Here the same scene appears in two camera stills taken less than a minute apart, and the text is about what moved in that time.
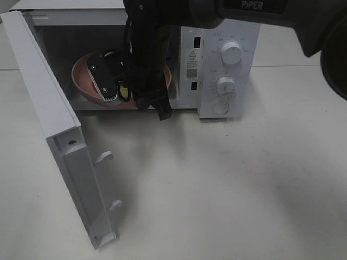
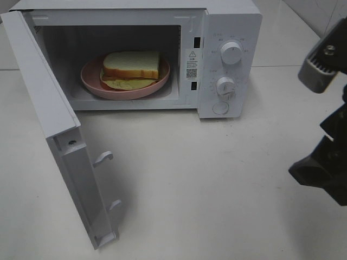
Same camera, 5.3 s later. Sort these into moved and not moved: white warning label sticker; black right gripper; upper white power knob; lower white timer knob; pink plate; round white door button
Moved: pink plate; black right gripper
Not moved: upper white power knob; lower white timer knob; round white door button; white warning label sticker
